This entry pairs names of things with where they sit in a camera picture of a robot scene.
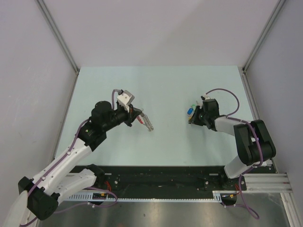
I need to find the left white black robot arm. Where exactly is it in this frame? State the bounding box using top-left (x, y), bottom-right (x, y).
top-left (18, 101), bottom-right (145, 220)

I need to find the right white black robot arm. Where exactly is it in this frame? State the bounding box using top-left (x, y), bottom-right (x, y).
top-left (188, 99), bottom-right (276, 190)

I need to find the blue key tag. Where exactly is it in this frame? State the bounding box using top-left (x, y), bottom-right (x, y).
top-left (187, 108), bottom-right (194, 116)

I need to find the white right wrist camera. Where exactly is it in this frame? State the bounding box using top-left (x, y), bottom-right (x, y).
top-left (201, 94), bottom-right (212, 101)

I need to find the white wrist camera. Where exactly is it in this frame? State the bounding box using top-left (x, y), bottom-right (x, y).
top-left (201, 94), bottom-right (212, 101)
top-left (117, 90), bottom-right (135, 109)

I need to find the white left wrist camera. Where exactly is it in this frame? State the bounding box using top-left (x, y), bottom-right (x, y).
top-left (117, 90), bottom-right (135, 109)

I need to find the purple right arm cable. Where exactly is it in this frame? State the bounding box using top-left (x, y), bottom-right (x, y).
top-left (205, 88), bottom-right (265, 218)

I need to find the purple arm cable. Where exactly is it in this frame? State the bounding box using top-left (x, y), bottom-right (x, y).
top-left (20, 88), bottom-right (119, 225)
top-left (205, 88), bottom-right (265, 218)

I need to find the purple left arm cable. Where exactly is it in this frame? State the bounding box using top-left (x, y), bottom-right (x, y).
top-left (20, 88), bottom-right (119, 225)

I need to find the aluminium right side rail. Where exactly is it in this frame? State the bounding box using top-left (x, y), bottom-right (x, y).
top-left (240, 71), bottom-right (276, 163)

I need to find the black mounting base plate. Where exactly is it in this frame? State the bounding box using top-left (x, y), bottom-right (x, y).
top-left (95, 166), bottom-right (246, 199)

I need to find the white slotted cable duct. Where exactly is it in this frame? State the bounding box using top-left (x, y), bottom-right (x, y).
top-left (64, 191), bottom-right (239, 203)

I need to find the aluminium right corner post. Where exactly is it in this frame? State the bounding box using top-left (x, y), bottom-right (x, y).
top-left (242, 0), bottom-right (288, 73)

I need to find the aluminium corner post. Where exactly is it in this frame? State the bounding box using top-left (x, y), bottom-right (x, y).
top-left (35, 0), bottom-right (80, 75)
top-left (242, 0), bottom-right (288, 73)

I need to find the aluminium left corner post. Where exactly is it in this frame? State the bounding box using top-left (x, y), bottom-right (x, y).
top-left (35, 0), bottom-right (80, 75)

